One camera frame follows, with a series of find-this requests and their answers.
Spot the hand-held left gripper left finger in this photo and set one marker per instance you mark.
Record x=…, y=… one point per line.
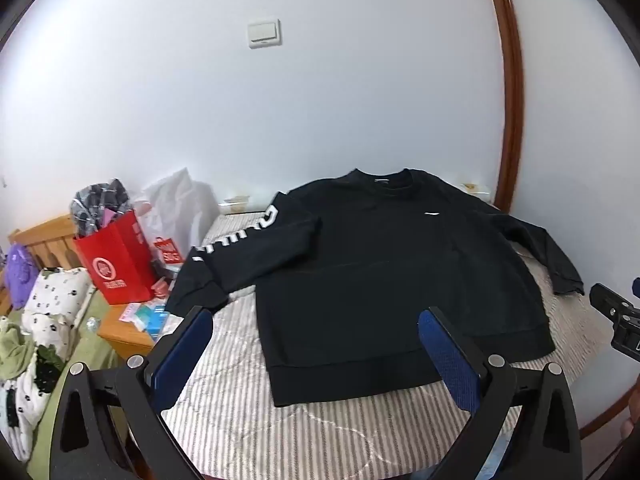
x=182, y=360

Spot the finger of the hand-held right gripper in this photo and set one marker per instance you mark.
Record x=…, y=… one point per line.
x=607, y=297

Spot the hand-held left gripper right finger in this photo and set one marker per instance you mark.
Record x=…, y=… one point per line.
x=450, y=360

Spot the black sweatshirt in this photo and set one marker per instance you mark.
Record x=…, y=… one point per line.
x=390, y=270

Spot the person's right hand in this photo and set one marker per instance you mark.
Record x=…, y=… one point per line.
x=631, y=410

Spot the blue box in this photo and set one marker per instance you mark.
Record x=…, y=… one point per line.
x=157, y=317

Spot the wooden nightstand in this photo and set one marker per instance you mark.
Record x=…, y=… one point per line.
x=120, y=335

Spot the pink packet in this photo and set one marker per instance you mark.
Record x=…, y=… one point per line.
x=131, y=311

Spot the striped bed quilt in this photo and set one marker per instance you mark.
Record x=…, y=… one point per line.
x=240, y=410

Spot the green blanket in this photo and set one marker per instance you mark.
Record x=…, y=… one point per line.
x=85, y=350

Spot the person's blue jeans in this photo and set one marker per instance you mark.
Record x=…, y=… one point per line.
x=502, y=460

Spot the red paper bag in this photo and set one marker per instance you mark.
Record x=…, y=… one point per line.
x=115, y=260

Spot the white floral pillow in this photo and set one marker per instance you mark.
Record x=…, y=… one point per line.
x=50, y=300

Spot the white plastic bag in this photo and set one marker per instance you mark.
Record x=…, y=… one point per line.
x=175, y=210

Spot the white box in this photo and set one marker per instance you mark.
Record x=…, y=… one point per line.
x=236, y=204

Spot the cream box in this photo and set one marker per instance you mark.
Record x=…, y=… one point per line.
x=476, y=188

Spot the wooden headboard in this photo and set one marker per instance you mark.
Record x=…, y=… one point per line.
x=50, y=240

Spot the plaid cloth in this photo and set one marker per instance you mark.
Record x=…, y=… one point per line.
x=95, y=200

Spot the brown wooden bed rail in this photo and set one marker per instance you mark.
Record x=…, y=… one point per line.
x=602, y=419

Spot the brown wooden door frame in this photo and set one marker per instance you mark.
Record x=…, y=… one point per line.
x=512, y=85

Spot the white wall switch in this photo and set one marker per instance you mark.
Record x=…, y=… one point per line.
x=264, y=33

